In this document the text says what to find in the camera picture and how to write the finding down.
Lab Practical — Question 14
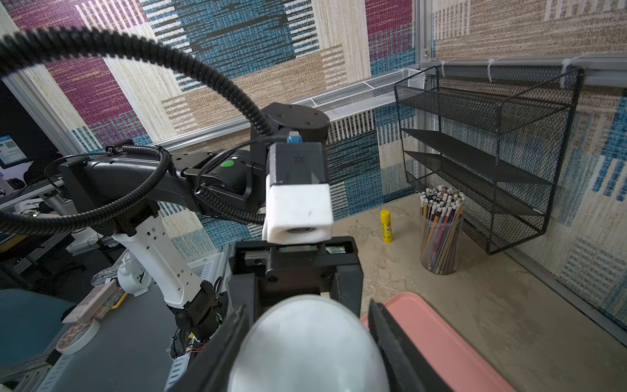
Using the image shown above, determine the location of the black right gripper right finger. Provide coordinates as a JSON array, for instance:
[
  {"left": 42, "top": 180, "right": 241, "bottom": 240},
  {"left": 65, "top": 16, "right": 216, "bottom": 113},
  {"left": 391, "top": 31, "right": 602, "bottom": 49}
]
[{"left": 367, "top": 300, "right": 452, "bottom": 392}]

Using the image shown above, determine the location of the white jar lid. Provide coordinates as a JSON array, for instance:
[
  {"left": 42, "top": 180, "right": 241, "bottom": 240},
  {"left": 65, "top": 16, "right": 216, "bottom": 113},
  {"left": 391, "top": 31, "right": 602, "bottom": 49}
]
[{"left": 228, "top": 295, "right": 390, "bottom": 391}]

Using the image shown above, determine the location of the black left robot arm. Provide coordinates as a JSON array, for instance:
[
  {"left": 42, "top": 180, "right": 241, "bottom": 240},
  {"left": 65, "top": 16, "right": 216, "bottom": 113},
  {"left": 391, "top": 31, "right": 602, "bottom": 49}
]
[{"left": 60, "top": 103, "right": 363, "bottom": 344}]

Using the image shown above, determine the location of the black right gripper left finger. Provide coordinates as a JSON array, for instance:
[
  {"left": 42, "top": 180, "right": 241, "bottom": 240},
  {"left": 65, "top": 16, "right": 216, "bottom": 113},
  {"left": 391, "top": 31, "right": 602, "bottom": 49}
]
[{"left": 170, "top": 305, "right": 251, "bottom": 391}]

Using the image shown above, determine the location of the white mesh wall basket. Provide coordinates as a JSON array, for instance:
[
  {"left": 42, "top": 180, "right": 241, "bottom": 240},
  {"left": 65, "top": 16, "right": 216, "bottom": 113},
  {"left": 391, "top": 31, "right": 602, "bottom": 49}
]
[{"left": 294, "top": 68, "right": 418, "bottom": 112}]

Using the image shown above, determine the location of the pink plastic tray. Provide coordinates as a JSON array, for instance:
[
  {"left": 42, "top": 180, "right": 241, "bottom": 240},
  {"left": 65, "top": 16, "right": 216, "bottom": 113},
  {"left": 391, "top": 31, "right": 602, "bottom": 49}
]
[{"left": 384, "top": 292, "right": 514, "bottom": 391}]

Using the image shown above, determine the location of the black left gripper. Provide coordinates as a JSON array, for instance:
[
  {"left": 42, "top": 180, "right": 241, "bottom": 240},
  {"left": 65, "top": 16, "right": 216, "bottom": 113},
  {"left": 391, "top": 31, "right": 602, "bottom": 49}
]
[{"left": 227, "top": 236, "right": 364, "bottom": 319}]

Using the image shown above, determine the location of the black mesh shelf rack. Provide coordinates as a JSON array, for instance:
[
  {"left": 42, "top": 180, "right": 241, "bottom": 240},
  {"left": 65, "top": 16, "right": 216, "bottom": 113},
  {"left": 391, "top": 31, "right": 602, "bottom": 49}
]
[{"left": 394, "top": 63, "right": 585, "bottom": 254}]

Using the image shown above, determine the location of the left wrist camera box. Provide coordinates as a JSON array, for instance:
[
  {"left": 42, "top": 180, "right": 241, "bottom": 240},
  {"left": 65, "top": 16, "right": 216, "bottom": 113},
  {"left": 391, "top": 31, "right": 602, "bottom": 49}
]
[{"left": 262, "top": 142, "right": 334, "bottom": 245}]

